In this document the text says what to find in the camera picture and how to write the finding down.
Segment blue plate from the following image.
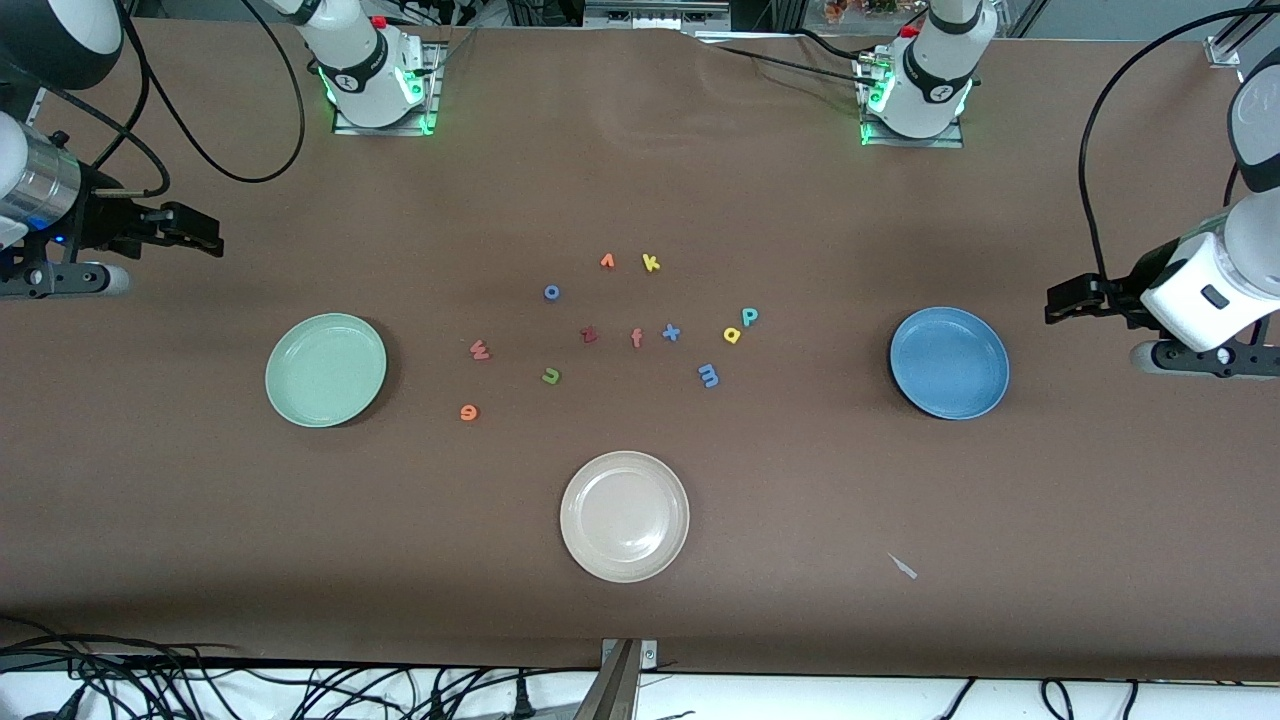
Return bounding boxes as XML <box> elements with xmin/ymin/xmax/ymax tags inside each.
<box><xmin>889</xmin><ymin>306</ymin><xmax>1011</xmax><ymax>421</ymax></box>

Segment green plate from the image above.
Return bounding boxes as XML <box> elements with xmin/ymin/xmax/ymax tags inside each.
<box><xmin>265</xmin><ymin>313</ymin><xmax>388</xmax><ymax>429</ymax></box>

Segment colourful background items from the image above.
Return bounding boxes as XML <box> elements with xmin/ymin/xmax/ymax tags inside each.
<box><xmin>822</xmin><ymin>0</ymin><xmax>906</xmax><ymax>23</ymax></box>

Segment beige plate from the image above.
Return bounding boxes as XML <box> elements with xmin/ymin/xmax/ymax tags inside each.
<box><xmin>560</xmin><ymin>451</ymin><xmax>691</xmax><ymax>584</ymax></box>

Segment grey metal background fixture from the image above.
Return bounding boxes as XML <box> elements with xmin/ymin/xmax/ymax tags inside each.
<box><xmin>583</xmin><ymin>0</ymin><xmax>731</xmax><ymax>31</ymax></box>

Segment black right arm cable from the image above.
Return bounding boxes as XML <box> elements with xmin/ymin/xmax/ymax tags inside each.
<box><xmin>30</xmin><ymin>0</ymin><xmax>306</xmax><ymax>201</ymax></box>

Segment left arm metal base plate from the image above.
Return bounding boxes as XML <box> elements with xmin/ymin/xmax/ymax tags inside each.
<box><xmin>858</xmin><ymin>118</ymin><xmax>966</xmax><ymax>149</ymax></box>

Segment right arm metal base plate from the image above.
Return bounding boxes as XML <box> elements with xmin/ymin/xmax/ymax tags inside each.
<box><xmin>332</xmin><ymin>40</ymin><xmax>441</xmax><ymax>136</ymax></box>

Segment short black base cable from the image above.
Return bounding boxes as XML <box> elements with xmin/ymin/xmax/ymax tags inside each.
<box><xmin>790</xmin><ymin>28</ymin><xmax>871</xmax><ymax>59</ymax></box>

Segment long black base cable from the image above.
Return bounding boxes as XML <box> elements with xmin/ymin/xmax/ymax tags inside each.
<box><xmin>710</xmin><ymin>44</ymin><xmax>867</xmax><ymax>79</ymax></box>

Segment tangled black floor cables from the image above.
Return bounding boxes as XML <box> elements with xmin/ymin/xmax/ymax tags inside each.
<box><xmin>0</xmin><ymin>615</ymin><xmax>601</xmax><ymax>720</ymax></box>

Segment metal table bracket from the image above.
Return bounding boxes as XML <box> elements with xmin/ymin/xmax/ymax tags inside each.
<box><xmin>575</xmin><ymin>638</ymin><xmax>658</xmax><ymax>720</ymax></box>

